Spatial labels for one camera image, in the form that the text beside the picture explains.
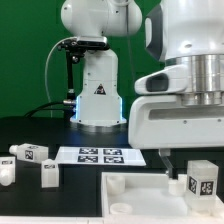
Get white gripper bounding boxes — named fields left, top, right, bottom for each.
left=128, top=95, right=224, bottom=179

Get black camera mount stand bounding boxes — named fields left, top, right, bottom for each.
left=57, top=36, right=109, bottom=118

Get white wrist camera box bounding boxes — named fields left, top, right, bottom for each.
left=134, top=64, right=189, bottom=95

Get white square table top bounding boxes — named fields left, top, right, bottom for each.
left=101, top=172, right=224, bottom=223

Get white marker sheet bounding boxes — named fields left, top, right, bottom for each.
left=55, top=146, right=146, bottom=166

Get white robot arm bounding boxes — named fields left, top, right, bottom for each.
left=61, top=0, right=224, bottom=150

